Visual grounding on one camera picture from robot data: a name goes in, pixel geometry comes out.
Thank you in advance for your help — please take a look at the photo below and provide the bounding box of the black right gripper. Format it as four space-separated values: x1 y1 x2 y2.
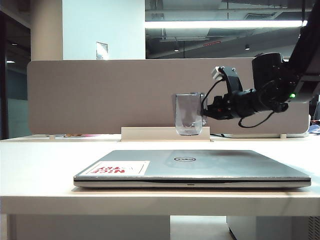
202 91 242 121

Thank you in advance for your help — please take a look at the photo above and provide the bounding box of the transparent grey faceted water cup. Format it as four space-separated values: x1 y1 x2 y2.
174 92 208 137

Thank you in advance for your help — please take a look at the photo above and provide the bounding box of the closed silver laptop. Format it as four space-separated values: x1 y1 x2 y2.
73 149 312 189

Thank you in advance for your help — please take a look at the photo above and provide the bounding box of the long ceiling light strip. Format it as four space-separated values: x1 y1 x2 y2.
144 20 309 29

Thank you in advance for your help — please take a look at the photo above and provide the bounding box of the white sticker with red letters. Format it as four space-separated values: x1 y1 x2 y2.
85 161 150 176

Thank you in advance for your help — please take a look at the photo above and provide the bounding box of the beige fabric desk divider panel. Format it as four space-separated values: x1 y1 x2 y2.
26 57 311 136

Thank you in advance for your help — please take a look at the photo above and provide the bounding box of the small poster on pillar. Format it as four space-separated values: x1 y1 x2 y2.
95 41 109 61

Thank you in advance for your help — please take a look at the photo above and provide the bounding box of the white cabinet under desk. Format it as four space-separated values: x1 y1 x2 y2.
226 215 320 240

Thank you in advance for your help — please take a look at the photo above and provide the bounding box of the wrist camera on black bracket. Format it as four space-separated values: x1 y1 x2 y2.
211 65 244 97

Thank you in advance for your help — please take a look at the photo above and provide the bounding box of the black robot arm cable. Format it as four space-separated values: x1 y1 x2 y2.
238 109 276 129

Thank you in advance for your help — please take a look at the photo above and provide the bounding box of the white cable tray box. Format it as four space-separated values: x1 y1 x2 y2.
117 126 215 143

